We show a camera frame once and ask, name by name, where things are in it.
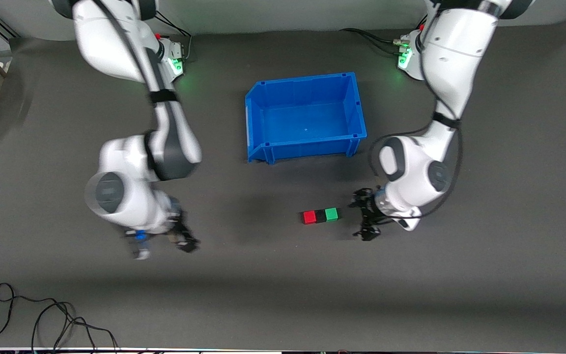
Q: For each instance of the small red cube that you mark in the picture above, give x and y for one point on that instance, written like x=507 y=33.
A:
x=309 y=217

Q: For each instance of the blue plastic storage bin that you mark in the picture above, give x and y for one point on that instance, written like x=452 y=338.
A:
x=307 y=120

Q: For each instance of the small black cube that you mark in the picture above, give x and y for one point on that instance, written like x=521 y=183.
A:
x=321 y=216

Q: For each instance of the small green cube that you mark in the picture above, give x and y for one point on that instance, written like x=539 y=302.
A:
x=332 y=214

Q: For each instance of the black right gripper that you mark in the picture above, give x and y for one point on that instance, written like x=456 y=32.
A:
x=179 y=231

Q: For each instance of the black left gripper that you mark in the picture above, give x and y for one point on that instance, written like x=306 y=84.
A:
x=367 y=212

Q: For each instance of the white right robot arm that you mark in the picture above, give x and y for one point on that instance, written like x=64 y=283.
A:
x=126 y=196

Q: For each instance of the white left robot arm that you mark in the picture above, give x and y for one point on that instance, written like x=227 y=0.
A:
x=452 y=54

